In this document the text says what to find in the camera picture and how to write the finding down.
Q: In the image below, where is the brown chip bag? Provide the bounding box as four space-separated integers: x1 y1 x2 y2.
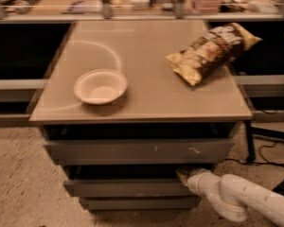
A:
166 23 262 86

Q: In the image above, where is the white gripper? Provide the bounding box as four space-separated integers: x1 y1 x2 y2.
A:
176 166 220 197

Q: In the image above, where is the grey drawer cabinet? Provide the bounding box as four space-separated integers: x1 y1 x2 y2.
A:
27 19 254 212

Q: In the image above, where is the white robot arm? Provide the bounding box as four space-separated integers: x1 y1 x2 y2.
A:
176 166 284 227

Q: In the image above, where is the white paper bowl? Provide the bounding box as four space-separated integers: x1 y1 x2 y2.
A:
73 69 128 105

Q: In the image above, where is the grey drawer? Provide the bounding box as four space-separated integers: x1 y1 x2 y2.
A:
79 196 201 211
63 179 191 198
44 138 234 166

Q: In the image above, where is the black floor cable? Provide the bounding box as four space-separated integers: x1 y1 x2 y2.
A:
225 141 284 168

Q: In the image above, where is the black coiled tool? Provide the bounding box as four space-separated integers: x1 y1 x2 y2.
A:
14 0 41 14

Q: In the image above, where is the purple white booklet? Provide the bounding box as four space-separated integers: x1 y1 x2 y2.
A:
66 1 102 14

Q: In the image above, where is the black table leg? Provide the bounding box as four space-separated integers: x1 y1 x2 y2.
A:
244 120 256 164

